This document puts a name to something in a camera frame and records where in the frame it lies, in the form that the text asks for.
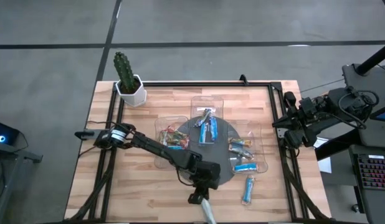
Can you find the grey keyboard desk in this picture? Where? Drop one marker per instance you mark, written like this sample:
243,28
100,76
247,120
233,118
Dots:
376,205

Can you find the light blue granola bar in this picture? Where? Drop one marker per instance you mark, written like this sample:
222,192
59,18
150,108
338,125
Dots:
175,147

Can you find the white paper sheet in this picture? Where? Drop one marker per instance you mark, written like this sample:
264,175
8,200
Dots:
325,163

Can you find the black rig pole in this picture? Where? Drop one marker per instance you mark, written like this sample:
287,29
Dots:
374,59

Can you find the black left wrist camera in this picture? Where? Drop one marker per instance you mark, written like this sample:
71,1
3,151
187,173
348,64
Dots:
195,198

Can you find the silver mounting plate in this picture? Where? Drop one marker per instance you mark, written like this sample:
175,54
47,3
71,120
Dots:
280,133

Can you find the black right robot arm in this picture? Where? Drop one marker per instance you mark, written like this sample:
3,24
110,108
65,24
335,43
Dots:
329,115

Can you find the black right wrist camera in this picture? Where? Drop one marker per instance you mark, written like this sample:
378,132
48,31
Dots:
290,99

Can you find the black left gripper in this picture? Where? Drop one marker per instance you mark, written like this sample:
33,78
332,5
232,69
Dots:
208,175

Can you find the green cactus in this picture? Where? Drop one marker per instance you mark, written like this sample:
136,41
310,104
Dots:
124,71

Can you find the red chocolate chip granola bar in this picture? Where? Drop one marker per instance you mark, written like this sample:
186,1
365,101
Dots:
176,132
181,142

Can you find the white hexagonal plant pot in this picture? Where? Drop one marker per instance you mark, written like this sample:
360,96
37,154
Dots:
134,98

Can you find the black backlit keyboard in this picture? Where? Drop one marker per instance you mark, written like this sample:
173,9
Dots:
376,172

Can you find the grey round mat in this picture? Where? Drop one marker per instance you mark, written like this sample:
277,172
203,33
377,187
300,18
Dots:
223,168

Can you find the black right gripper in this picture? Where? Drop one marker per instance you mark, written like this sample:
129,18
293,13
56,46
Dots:
300,119

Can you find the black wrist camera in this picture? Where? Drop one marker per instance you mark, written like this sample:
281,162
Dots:
195,198
290,99

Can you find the black computer with blue light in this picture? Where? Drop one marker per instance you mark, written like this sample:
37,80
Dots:
2,133

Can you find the dark equipment stand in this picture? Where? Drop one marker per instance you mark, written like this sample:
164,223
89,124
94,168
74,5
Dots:
21,154

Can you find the small black frame clamp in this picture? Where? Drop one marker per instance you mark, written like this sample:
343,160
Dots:
244,79

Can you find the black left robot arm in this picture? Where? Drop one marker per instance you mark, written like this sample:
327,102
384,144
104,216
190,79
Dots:
155,147

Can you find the blue snack bar bottom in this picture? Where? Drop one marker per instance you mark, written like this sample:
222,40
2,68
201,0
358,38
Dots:
208,211

